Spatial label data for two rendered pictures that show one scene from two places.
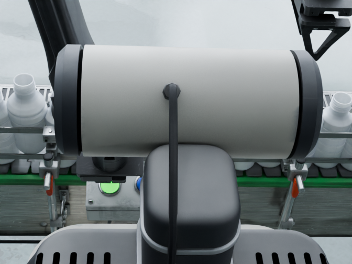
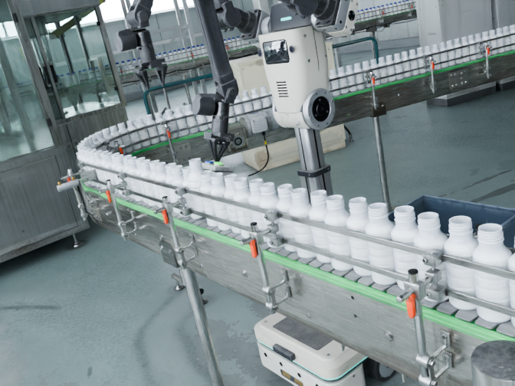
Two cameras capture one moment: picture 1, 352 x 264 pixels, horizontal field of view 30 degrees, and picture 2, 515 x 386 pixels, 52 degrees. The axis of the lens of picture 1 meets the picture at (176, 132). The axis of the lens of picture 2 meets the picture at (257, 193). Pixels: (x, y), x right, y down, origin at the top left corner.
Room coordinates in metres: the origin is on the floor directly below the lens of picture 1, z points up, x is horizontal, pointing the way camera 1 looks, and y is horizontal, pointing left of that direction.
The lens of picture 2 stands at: (1.48, 1.72, 1.55)
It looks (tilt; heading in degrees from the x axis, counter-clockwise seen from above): 18 degrees down; 242
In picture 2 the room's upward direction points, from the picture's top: 12 degrees counter-clockwise
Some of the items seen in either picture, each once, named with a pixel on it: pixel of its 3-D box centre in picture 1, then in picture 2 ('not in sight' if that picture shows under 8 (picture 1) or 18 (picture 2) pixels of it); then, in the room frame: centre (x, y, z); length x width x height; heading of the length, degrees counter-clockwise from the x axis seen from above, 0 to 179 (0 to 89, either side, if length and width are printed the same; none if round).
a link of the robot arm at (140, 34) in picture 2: not in sight; (142, 39); (0.79, -0.18, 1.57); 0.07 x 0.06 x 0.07; 6
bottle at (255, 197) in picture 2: not in sight; (261, 210); (0.86, 0.57, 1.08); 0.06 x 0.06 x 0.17
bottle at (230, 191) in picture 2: not in sight; (236, 203); (0.87, 0.45, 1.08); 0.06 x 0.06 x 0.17
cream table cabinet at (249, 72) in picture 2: not in sight; (284, 105); (-1.80, -3.31, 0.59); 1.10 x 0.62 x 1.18; 168
